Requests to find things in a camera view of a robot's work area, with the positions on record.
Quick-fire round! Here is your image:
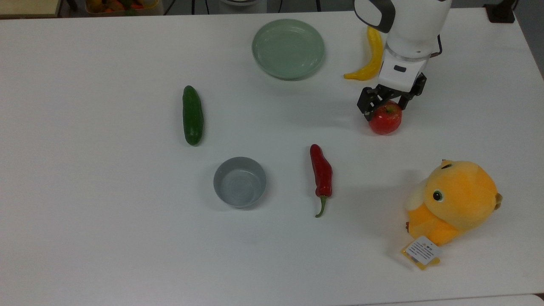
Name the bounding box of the red chili pepper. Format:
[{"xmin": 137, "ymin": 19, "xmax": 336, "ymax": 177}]
[{"xmin": 309, "ymin": 144, "xmax": 333, "ymax": 218}]

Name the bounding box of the yellow banana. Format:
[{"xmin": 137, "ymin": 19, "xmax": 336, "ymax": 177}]
[{"xmin": 343, "ymin": 25, "xmax": 384, "ymax": 81}]

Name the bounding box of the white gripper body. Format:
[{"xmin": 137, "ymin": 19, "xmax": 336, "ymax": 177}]
[{"xmin": 377, "ymin": 49, "xmax": 429, "ymax": 93}]

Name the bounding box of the grey bowl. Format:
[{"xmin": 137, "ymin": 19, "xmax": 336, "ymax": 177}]
[{"xmin": 213, "ymin": 156, "xmax": 267, "ymax": 209}]

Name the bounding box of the pale green plate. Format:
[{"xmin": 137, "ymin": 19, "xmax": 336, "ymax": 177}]
[{"xmin": 252, "ymin": 18, "xmax": 326, "ymax": 80}]

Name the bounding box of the red apple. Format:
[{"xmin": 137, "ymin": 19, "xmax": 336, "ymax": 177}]
[{"xmin": 368, "ymin": 101, "xmax": 402, "ymax": 136}]

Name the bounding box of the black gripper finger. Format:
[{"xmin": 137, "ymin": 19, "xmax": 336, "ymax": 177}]
[
  {"xmin": 397, "ymin": 74, "xmax": 427, "ymax": 111},
  {"xmin": 357, "ymin": 85, "xmax": 390, "ymax": 122}
]

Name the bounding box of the black stand base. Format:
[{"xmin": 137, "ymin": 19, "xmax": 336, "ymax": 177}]
[{"xmin": 486, "ymin": 0, "xmax": 516, "ymax": 23}]

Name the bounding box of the wooden board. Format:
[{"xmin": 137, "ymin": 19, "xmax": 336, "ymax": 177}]
[{"xmin": 0, "ymin": 0, "xmax": 62, "ymax": 19}]

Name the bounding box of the green cucumber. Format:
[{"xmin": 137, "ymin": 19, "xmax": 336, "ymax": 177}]
[{"xmin": 182, "ymin": 85, "xmax": 204, "ymax": 146}]

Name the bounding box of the clear bin with fruit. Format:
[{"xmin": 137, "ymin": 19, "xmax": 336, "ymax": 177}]
[{"xmin": 84, "ymin": 0, "xmax": 161, "ymax": 17}]

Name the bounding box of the yellow plush toy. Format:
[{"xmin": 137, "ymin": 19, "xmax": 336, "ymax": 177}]
[{"xmin": 401, "ymin": 159, "xmax": 503, "ymax": 271}]

